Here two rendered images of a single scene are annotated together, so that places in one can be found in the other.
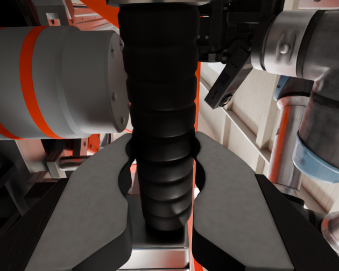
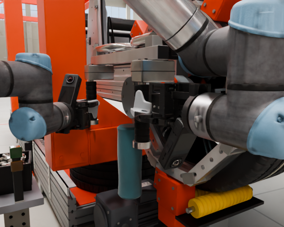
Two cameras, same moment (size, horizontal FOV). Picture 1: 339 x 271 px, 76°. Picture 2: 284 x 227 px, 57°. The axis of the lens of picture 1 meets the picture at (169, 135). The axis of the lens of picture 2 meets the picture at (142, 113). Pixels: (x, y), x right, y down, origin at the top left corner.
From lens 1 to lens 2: 53 cm
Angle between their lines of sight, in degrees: 48
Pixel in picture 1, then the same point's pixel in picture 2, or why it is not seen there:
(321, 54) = (58, 119)
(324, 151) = (48, 75)
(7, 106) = not seen: hidden behind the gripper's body
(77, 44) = not seen: hidden behind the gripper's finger
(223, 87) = (76, 89)
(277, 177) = not seen: outside the picture
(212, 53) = (83, 106)
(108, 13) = (107, 106)
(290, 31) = (65, 124)
